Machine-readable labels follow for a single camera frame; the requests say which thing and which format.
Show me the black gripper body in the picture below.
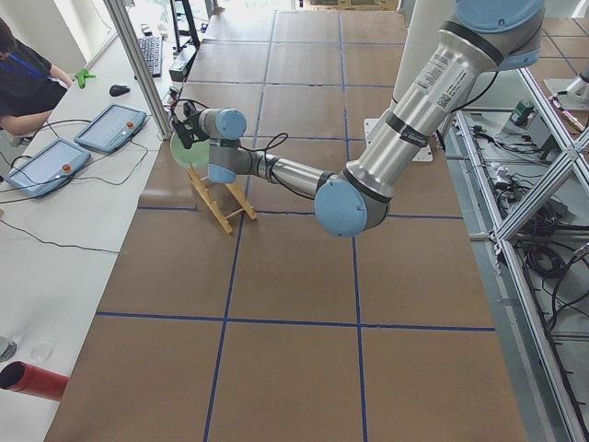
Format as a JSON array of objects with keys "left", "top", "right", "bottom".
[{"left": 172, "top": 117, "right": 207, "bottom": 149}]

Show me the light green plate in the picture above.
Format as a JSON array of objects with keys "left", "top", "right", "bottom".
[{"left": 170, "top": 134, "right": 210, "bottom": 169}]

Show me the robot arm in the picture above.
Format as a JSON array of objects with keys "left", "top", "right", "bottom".
[{"left": 170, "top": 1, "right": 545, "bottom": 237}]

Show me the wooden dish rack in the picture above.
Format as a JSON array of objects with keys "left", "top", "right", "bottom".
[{"left": 187, "top": 165, "right": 257, "bottom": 235}]

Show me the far teach pendant tablet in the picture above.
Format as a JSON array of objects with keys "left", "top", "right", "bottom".
[{"left": 74, "top": 103, "right": 147, "bottom": 153}]

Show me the teach pendant tablet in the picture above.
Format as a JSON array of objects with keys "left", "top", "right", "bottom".
[
  {"left": 6, "top": 138, "right": 91, "bottom": 197},
  {"left": 74, "top": 103, "right": 147, "bottom": 153}
]

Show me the black computer mouse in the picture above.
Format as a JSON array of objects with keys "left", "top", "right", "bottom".
[{"left": 109, "top": 84, "right": 130, "bottom": 98}]

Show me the black keyboard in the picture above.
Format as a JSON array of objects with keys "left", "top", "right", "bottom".
[{"left": 137, "top": 35, "right": 163, "bottom": 77}]

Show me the green plastic clamp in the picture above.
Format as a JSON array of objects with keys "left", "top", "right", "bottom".
[{"left": 75, "top": 68, "right": 96, "bottom": 89}]

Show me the near teach pendant tablet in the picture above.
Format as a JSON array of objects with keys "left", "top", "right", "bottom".
[{"left": 6, "top": 138, "right": 91, "bottom": 197}]

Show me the person in black shirt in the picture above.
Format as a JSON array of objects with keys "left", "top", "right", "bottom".
[{"left": 1, "top": 22, "right": 73, "bottom": 136}]

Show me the red cylinder bottle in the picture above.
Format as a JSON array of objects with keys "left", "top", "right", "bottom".
[{"left": 1, "top": 361, "right": 69, "bottom": 401}]

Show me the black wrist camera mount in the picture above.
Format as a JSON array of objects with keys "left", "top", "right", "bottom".
[{"left": 181, "top": 100, "right": 202, "bottom": 120}]

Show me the aluminium frame post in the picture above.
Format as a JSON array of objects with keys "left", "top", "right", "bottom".
[{"left": 104, "top": 0, "right": 172, "bottom": 140}]

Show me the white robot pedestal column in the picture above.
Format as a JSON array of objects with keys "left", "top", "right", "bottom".
[{"left": 391, "top": 0, "right": 455, "bottom": 105}]

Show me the aluminium frame rail structure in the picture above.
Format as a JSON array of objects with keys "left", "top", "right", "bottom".
[{"left": 443, "top": 56, "right": 588, "bottom": 441}]

